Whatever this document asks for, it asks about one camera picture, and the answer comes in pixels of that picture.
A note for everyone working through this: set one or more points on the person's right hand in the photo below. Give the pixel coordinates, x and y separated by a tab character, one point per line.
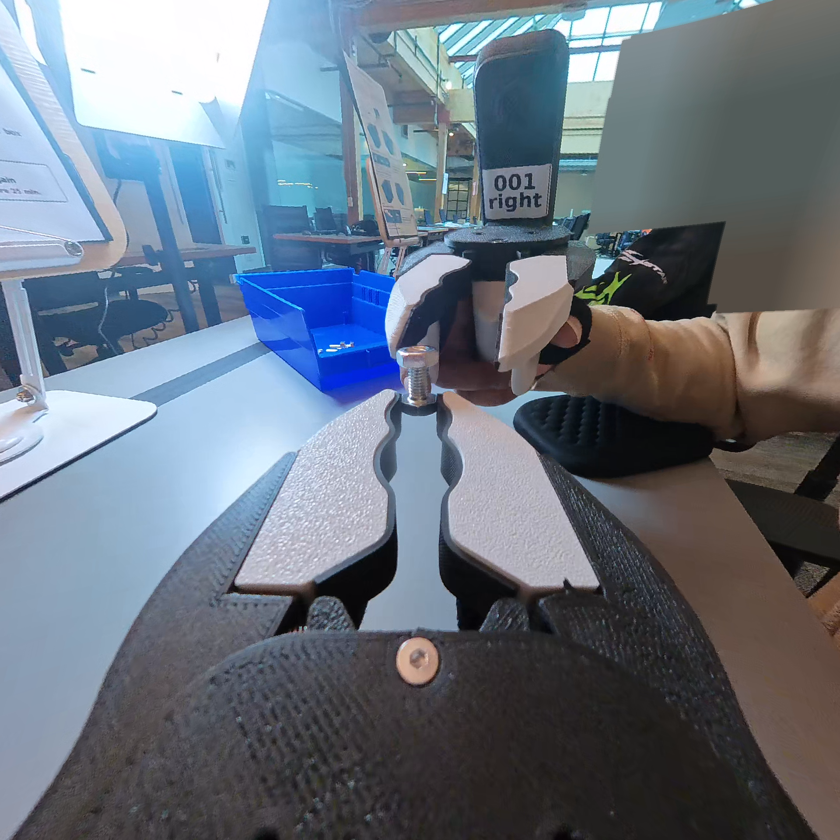
466	374

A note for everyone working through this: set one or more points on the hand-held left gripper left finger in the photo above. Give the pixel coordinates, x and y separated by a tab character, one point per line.
315	512

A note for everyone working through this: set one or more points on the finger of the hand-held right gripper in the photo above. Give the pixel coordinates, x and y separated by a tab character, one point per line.
423	299
536	315

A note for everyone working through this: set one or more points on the black wrist rest pad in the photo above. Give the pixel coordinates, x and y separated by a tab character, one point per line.
604	433

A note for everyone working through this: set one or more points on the white document stand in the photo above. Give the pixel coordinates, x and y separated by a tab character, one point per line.
53	433

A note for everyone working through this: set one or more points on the blue plastic bin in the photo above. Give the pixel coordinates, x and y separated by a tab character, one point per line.
295	309

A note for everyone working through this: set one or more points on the wooden poster stand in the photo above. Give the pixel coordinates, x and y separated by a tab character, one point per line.
387	158

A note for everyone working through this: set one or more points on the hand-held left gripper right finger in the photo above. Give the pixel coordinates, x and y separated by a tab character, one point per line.
519	512

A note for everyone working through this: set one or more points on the black office chair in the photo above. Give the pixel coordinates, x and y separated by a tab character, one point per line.
788	519

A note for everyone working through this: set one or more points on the person's right forearm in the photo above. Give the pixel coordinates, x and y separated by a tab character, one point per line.
683	368

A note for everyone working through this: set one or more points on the printed instruction sheet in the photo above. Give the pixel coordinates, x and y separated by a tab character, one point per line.
33	158

